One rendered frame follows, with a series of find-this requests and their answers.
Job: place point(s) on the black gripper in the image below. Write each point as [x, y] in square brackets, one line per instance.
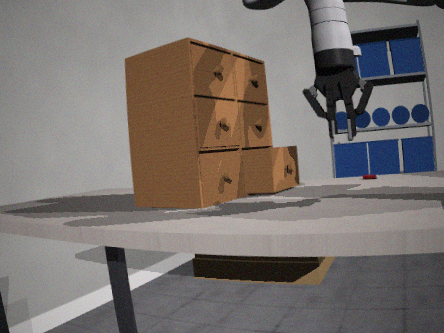
[337, 79]

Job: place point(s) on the black and white eraser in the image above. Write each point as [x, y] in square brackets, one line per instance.
[341, 137]

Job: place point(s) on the small wooden chest of drawers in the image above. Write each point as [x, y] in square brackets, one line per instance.
[162, 126]

